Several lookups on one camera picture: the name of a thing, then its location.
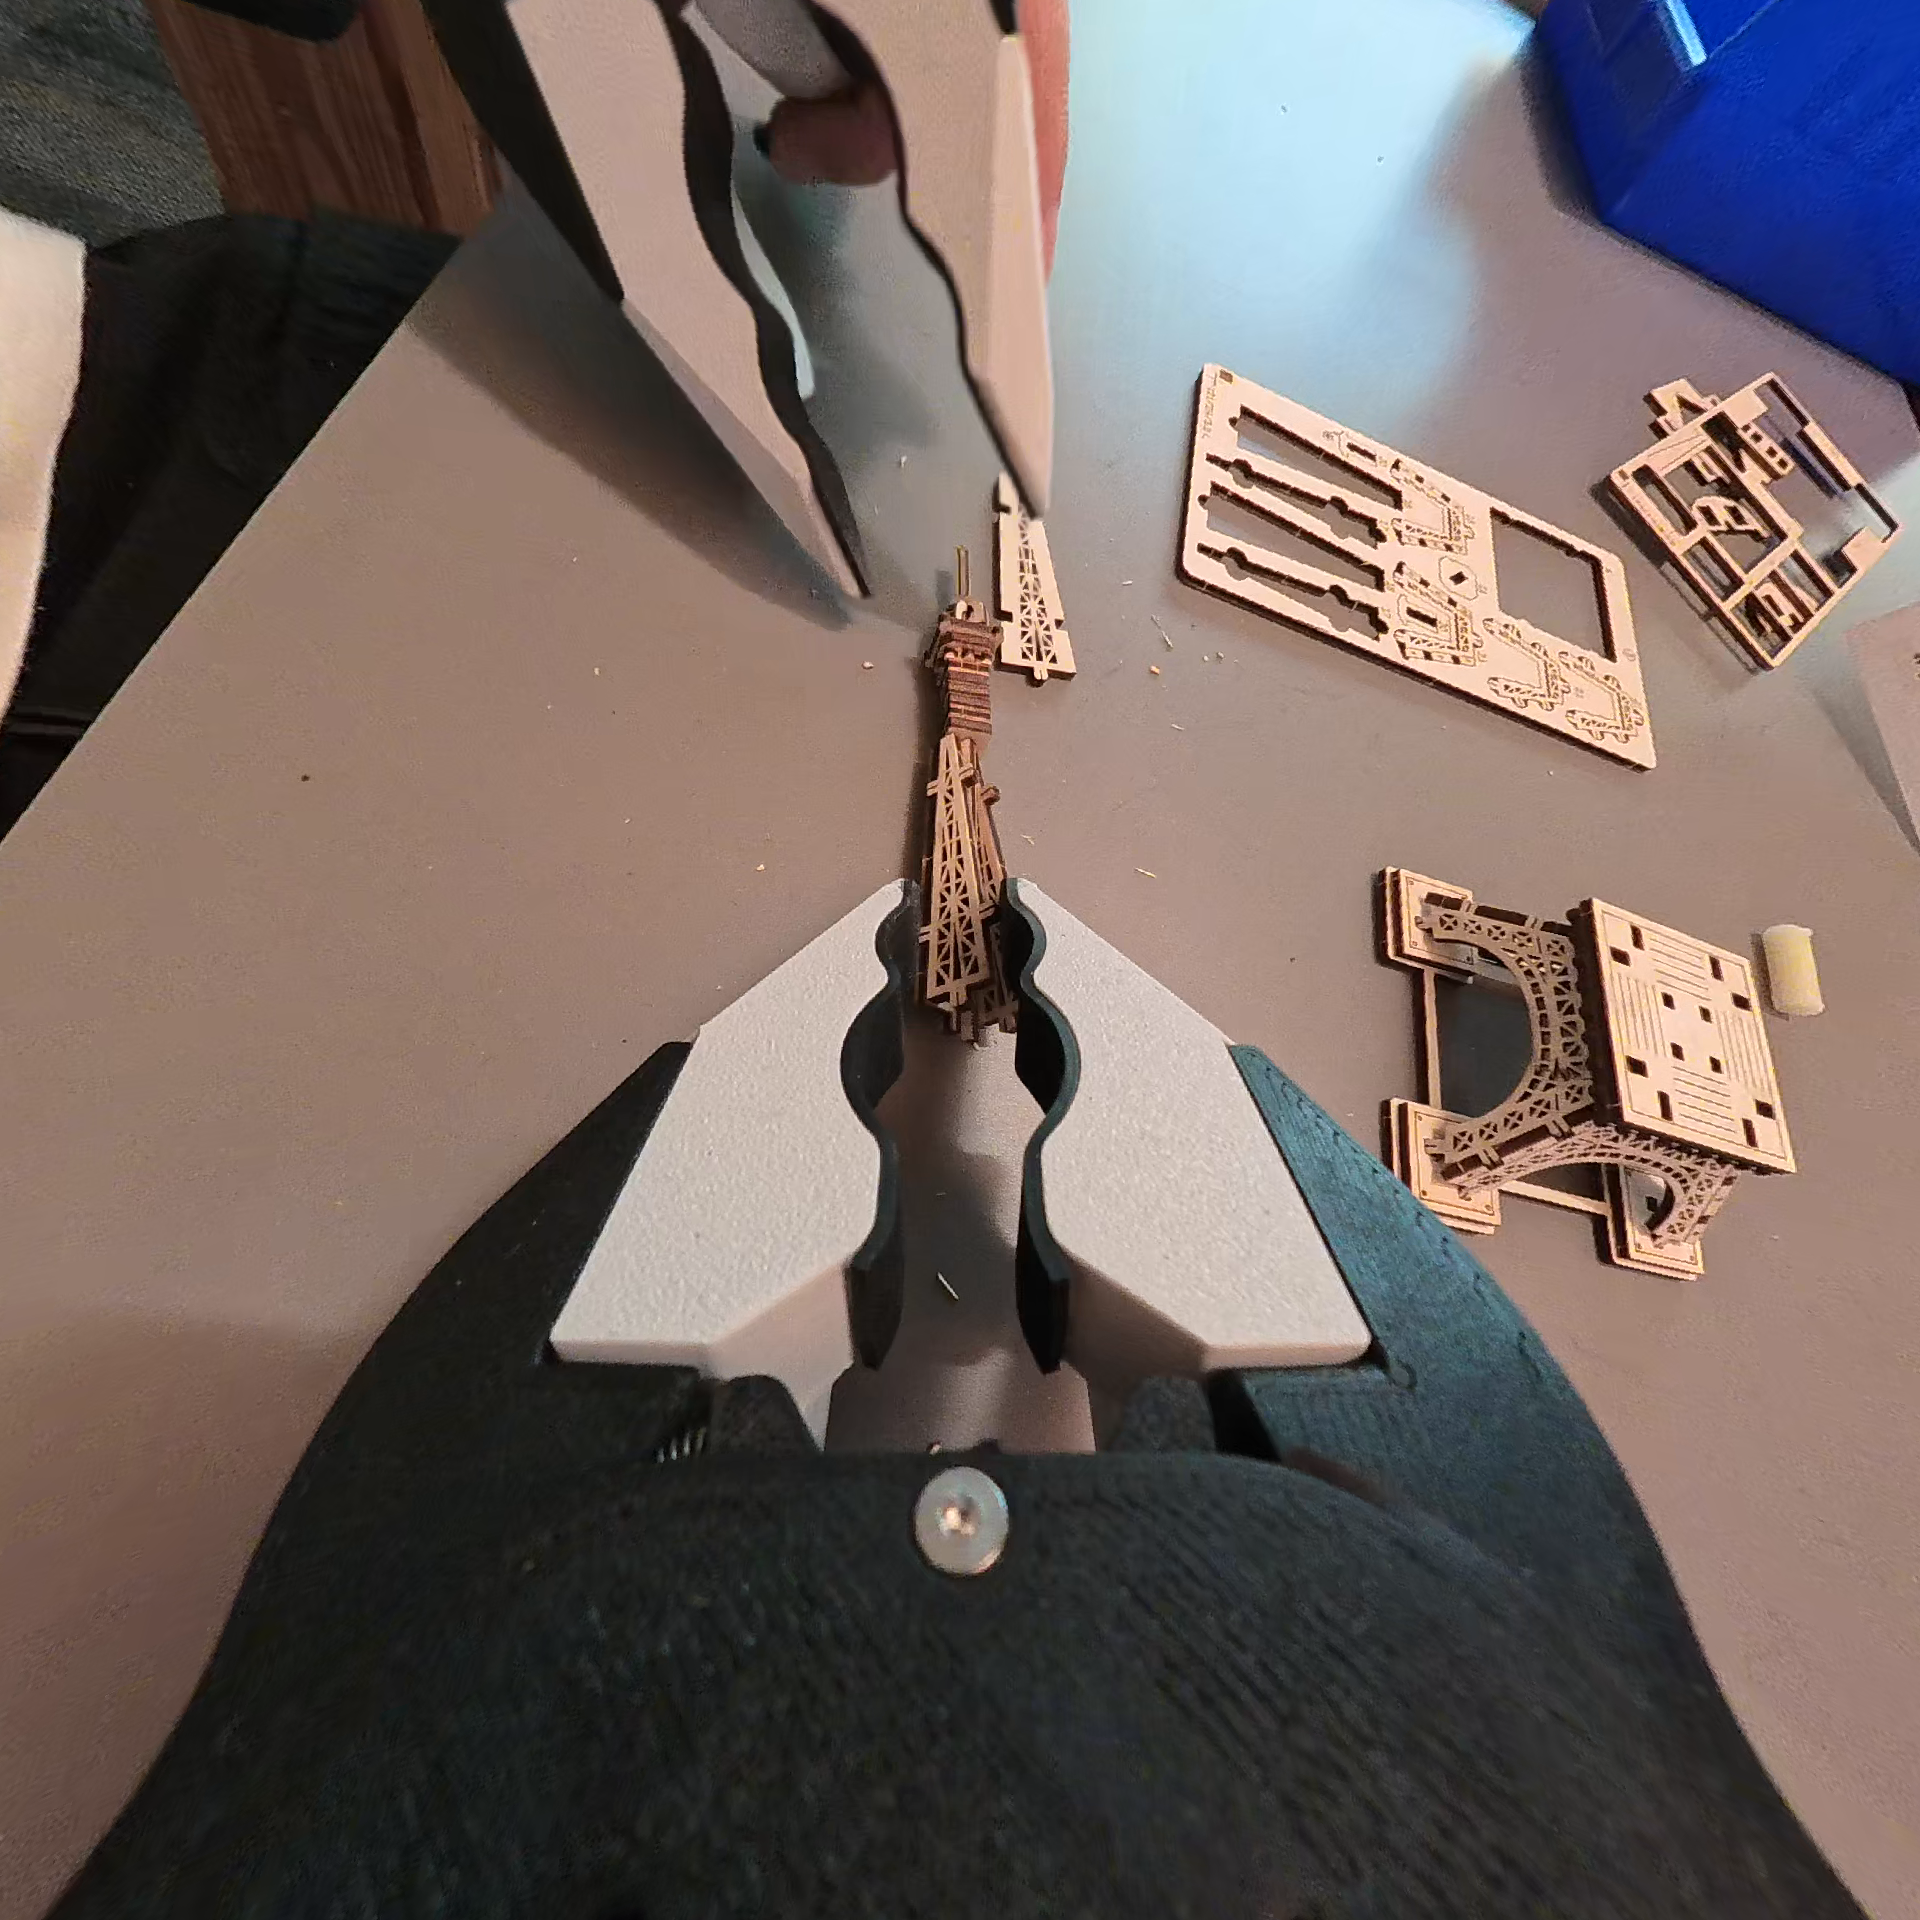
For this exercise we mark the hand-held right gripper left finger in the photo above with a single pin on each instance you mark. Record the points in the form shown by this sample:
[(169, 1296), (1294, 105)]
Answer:
[(721, 1201)]

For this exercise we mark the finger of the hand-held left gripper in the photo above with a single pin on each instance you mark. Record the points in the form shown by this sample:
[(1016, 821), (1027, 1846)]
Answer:
[(647, 195), (975, 182)]

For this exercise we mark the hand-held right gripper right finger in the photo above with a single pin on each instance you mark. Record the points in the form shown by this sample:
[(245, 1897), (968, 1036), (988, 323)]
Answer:
[(1186, 1201)]

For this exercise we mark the wooden lattice piece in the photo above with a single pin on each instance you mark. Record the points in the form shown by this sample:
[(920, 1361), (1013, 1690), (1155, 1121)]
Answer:
[(1032, 599)]

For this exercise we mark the wooden tower spire model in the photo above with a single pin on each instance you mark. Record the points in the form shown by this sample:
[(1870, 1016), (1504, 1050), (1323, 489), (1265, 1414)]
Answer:
[(961, 840)]

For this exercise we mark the person's left hand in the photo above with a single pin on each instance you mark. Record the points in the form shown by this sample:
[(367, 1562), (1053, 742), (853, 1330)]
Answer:
[(833, 142)]

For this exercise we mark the brown wooden furniture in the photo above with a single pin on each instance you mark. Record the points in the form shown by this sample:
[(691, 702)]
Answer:
[(329, 107)]

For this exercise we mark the person's black clothing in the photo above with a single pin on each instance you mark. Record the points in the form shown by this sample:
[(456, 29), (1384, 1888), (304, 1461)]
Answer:
[(225, 452)]

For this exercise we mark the wooden tower base model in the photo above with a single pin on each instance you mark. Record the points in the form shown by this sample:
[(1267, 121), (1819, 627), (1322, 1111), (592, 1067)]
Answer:
[(1629, 1036)]

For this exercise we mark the person's white clothing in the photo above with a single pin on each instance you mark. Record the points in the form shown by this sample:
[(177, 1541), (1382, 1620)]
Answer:
[(37, 452)]

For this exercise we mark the large wooden puzzle sheet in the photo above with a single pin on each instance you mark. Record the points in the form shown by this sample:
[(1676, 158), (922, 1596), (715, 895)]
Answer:
[(1514, 682)]

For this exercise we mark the small pale wax block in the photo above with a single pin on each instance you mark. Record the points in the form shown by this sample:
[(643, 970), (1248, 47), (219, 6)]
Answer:
[(1795, 972)]

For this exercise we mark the blue plastic bin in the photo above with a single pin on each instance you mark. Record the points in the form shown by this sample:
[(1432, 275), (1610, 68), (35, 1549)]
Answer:
[(1771, 151)]

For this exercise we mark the white paper sheet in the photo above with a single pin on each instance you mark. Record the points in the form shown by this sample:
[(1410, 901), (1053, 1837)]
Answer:
[(1895, 705)]

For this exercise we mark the small wooden puzzle frame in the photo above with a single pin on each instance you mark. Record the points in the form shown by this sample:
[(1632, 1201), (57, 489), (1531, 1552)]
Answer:
[(1632, 488)]

